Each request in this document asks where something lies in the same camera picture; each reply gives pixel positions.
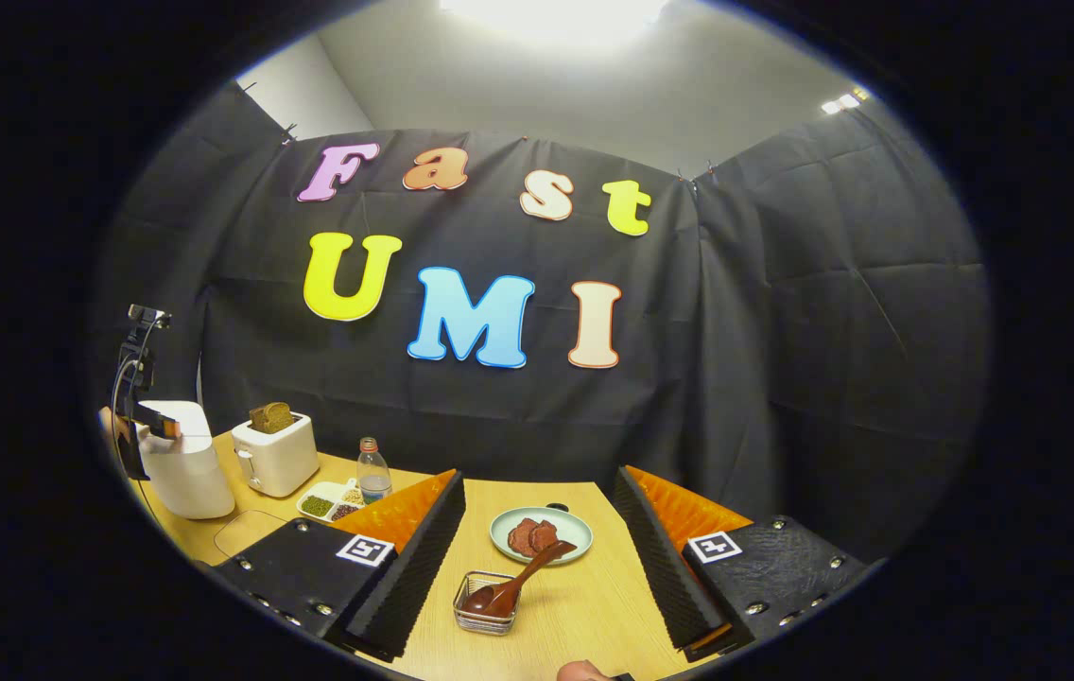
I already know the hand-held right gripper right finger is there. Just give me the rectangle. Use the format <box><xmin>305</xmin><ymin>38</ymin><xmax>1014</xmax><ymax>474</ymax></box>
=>
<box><xmin>613</xmin><ymin>465</ymin><xmax>869</xmax><ymax>661</ymax></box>

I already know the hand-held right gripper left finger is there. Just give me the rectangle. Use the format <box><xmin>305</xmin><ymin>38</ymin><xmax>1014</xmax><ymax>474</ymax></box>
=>
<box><xmin>216</xmin><ymin>470</ymin><xmax>467</xmax><ymax>663</ymax></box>

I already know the white rice cooker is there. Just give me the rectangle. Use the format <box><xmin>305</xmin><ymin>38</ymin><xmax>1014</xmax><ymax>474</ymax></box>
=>
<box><xmin>135</xmin><ymin>400</ymin><xmax>235</xmax><ymax>520</ymax></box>

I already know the glass chopstick holder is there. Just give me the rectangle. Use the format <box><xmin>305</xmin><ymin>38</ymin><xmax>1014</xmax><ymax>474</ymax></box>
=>
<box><xmin>453</xmin><ymin>570</ymin><xmax>522</xmax><ymax>636</ymax></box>

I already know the brown wooden spoon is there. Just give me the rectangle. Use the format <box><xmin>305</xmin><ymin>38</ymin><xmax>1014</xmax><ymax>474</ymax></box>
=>
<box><xmin>461</xmin><ymin>539</ymin><xmax>578</xmax><ymax>618</ymax></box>

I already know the pale green plate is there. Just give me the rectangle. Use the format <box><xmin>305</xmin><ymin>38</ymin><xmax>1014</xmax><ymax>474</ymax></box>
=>
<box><xmin>490</xmin><ymin>506</ymin><xmax>594</xmax><ymax>567</ymax></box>

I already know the clear plastic bottle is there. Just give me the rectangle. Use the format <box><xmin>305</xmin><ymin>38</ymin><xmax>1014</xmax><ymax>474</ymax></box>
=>
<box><xmin>356</xmin><ymin>437</ymin><xmax>393</xmax><ymax>504</ymax></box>

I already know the white divided dish with beans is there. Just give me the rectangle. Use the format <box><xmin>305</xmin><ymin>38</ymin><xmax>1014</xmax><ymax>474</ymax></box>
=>
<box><xmin>297</xmin><ymin>480</ymin><xmax>366</xmax><ymax>524</ymax></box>

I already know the white toaster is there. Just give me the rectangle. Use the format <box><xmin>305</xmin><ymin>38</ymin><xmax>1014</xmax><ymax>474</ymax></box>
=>
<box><xmin>232</xmin><ymin>413</ymin><xmax>320</xmax><ymax>498</ymax></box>

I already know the black backdrop cloth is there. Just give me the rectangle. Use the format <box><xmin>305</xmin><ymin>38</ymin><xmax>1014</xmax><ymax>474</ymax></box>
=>
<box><xmin>93</xmin><ymin>80</ymin><xmax>992</xmax><ymax>564</ymax></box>

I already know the large ceiling light panel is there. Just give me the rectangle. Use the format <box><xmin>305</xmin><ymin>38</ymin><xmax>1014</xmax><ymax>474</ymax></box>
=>
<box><xmin>438</xmin><ymin>0</ymin><xmax>670</xmax><ymax>44</ymax></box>

